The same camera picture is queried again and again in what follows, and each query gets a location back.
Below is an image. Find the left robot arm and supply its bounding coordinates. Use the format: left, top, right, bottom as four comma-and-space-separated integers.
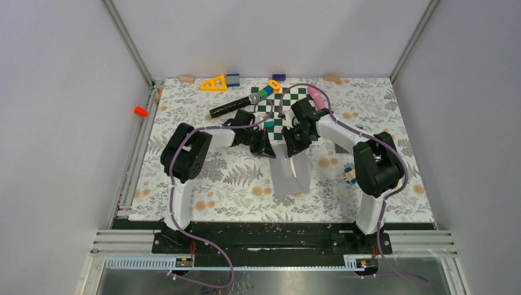
160, 109, 276, 253

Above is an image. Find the wooden cylinder block right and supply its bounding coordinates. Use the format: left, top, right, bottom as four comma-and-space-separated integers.
323, 75, 343, 85

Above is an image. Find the purple lego brick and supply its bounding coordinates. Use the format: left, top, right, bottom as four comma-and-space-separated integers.
272, 74, 286, 81

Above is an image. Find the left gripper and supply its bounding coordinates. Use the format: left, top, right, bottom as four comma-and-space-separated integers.
242, 128, 276, 159

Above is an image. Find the teal cube block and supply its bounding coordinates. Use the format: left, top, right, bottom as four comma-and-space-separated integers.
264, 120, 275, 132

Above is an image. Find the yellow triangle toy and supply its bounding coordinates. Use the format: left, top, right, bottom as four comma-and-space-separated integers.
200, 74, 227, 92

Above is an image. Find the orange cap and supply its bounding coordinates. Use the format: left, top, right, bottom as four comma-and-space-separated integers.
133, 106, 149, 117

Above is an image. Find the beige toy car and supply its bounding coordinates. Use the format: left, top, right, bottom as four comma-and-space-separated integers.
344, 167, 357, 184

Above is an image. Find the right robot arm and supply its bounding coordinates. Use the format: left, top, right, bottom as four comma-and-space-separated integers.
282, 98, 408, 253

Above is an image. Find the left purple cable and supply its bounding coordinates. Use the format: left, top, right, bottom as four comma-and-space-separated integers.
167, 97, 275, 289

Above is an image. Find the colourful block chain toy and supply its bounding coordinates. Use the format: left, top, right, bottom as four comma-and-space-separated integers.
257, 80, 281, 99

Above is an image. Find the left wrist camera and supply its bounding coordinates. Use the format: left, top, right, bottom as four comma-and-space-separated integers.
254, 115, 271, 130

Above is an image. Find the wooden cylinder block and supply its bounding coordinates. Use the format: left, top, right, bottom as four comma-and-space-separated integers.
178, 76, 195, 84
323, 75, 343, 85

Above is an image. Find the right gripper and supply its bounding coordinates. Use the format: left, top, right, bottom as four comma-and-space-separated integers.
281, 124, 313, 159

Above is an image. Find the blue lego brick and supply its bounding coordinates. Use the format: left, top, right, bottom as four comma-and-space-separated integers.
225, 73, 240, 87

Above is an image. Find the black toy microphone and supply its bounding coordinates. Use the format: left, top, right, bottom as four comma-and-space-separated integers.
210, 93, 261, 119

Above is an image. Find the purple cable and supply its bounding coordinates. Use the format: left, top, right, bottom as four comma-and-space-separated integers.
277, 83, 430, 286
167, 97, 275, 289

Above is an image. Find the floral table cloth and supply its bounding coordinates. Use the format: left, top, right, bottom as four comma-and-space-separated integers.
129, 78, 434, 222

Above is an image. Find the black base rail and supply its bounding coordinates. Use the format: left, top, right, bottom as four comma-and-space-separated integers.
111, 221, 434, 269

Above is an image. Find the grey lego baseplate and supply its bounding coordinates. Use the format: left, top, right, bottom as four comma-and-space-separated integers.
334, 144, 350, 154

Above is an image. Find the wooden cylinder block left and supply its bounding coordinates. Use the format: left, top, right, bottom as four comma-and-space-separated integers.
178, 76, 195, 84

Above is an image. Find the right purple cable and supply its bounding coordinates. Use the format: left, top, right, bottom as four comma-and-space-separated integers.
277, 83, 430, 286

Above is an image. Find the green white chessboard mat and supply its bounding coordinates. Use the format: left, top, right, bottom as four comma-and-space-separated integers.
246, 87, 315, 145

